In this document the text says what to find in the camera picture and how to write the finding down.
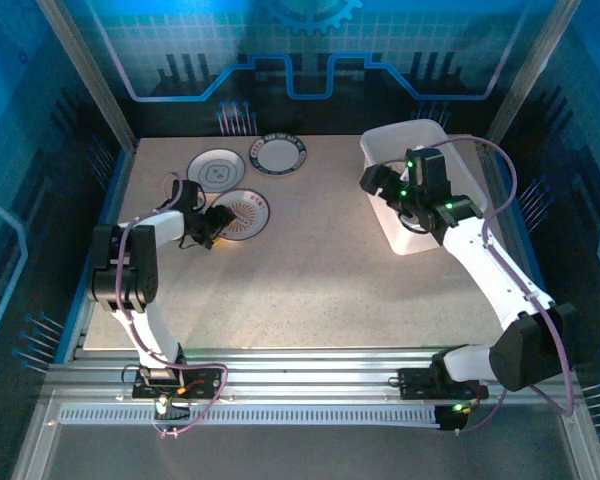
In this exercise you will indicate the orange sunburst plate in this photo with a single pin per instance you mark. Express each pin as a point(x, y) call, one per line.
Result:
point(247, 215)

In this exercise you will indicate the dark text rim plate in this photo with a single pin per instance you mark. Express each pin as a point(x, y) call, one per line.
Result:
point(278, 156)

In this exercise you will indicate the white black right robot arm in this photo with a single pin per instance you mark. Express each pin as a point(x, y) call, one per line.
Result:
point(490, 270)

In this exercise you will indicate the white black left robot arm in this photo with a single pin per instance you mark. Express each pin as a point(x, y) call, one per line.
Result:
point(152, 227)

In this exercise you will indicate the white translucent plastic bin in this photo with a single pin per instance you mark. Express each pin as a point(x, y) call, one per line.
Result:
point(410, 240)

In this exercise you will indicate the grey clover pattern plate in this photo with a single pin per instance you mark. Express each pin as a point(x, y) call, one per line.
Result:
point(216, 172)

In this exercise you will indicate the blue table edge trim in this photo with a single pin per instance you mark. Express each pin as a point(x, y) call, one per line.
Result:
point(495, 167)
point(75, 330)

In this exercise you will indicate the black control box green light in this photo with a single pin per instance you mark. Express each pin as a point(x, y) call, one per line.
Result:
point(450, 422)

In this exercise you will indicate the grey front panel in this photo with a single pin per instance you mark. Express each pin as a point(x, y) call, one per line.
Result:
point(305, 455)

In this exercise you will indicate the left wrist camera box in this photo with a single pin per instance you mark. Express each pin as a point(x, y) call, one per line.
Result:
point(190, 195)

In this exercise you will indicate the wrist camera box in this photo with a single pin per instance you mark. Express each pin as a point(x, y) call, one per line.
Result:
point(432, 167)
point(190, 195)

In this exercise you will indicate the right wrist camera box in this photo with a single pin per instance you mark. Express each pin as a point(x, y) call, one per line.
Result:
point(432, 167)

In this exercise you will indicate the aluminium mounting rail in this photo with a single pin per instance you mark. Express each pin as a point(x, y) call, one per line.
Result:
point(305, 370)

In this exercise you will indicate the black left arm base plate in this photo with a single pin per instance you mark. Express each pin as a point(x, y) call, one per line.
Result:
point(145, 387)

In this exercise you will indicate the aluminium frame post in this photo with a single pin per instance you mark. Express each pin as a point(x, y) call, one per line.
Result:
point(530, 70)
point(87, 75)

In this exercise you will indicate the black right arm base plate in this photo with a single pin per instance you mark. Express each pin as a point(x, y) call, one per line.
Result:
point(415, 382)

